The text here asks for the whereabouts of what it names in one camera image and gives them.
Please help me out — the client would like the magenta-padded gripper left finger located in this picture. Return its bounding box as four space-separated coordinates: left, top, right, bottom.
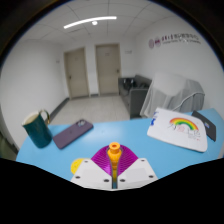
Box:
70 144 116 190

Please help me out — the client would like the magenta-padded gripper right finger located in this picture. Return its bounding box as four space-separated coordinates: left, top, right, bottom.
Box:
114 144 158 190

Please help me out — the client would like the orange charger plug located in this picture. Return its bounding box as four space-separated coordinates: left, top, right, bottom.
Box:
107 142 122 185

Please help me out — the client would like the purple smartphone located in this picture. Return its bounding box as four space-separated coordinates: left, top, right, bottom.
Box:
52 119 94 150

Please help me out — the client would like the dark green mug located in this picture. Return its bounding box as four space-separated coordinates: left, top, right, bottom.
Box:
21 109 54 149

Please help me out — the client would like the grey sofa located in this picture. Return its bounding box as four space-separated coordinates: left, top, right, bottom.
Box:
117 74 153 119

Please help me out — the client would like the black flat notebook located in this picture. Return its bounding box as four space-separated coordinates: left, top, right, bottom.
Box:
191 110 218 142

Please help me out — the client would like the grey cloth-covered furniture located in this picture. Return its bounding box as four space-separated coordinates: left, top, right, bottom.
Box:
139 71 206 118

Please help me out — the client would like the black bag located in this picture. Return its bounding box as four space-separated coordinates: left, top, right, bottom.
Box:
122 77 136 89

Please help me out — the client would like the beige door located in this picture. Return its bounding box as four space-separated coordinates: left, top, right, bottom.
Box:
95 43 122 96
63 47 90 100

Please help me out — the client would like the long ceiling light strip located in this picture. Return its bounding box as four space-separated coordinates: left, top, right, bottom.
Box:
63 15 118 30

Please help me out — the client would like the wall sign lettering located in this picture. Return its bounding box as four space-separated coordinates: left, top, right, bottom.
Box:
147 33 202 50

